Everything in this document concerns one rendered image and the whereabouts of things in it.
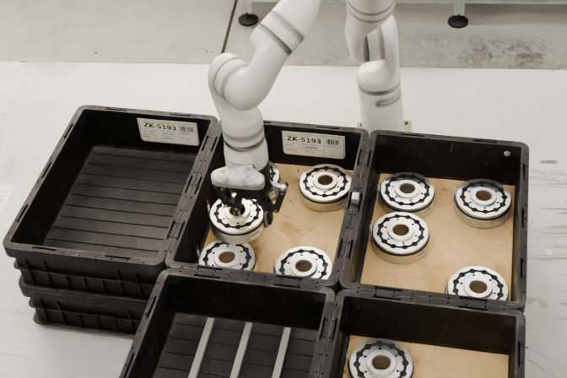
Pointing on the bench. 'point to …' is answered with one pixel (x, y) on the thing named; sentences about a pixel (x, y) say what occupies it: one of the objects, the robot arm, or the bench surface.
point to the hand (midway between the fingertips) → (254, 216)
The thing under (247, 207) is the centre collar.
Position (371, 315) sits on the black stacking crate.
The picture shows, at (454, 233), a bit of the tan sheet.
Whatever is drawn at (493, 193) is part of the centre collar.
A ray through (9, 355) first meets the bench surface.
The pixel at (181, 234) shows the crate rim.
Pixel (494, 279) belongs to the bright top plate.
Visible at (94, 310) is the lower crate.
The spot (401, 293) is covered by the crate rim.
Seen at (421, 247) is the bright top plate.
